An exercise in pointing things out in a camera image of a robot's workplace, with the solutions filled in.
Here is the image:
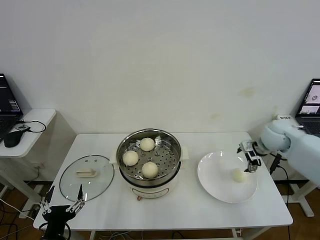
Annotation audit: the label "glass pot lid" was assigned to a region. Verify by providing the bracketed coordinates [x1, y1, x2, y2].
[59, 154, 115, 202]

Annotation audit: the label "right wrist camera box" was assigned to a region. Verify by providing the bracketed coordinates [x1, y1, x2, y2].
[240, 140, 254, 152]

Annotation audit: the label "black laptop dark screen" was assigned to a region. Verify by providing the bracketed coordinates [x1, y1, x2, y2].
[0, 72, 25, 142]

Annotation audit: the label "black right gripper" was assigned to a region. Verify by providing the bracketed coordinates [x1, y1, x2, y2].
[236, 140, 264, 174]

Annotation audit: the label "cream electric cooker base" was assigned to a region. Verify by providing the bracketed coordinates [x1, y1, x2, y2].
[109, 145, 191, 202]

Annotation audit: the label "black computer mouse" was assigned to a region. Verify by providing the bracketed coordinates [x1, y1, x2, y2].
[3, 130, 24, 148]

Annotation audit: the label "white steamed baozi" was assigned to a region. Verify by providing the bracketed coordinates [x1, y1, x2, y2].
[231, 168, 249, 184]
[141, 161, 160, 179]
[122, 150, 140, 167]
[139, 137, 156, 152]

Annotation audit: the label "grey floor power strip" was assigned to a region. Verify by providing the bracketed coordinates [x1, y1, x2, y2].
[19, 203, 43, 220]

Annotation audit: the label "black cable with adapter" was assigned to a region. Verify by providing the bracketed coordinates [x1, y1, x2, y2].
[269, 152, 292, 207]

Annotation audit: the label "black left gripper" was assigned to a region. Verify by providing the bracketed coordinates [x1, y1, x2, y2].
[38, 184, 86, 226]

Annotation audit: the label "grey laptop image windows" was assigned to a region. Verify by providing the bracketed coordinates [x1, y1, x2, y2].
[294, 78, 320, 138]

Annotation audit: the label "white side desk rounded top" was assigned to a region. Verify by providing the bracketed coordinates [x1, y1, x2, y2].
[0, 108, 57, 220]

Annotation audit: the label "white round plate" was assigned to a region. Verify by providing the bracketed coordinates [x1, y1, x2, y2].
[197, 150, 258, 204]

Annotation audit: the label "perforated steel steamer basket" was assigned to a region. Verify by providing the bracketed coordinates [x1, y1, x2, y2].
[116, 128, 183, 188]

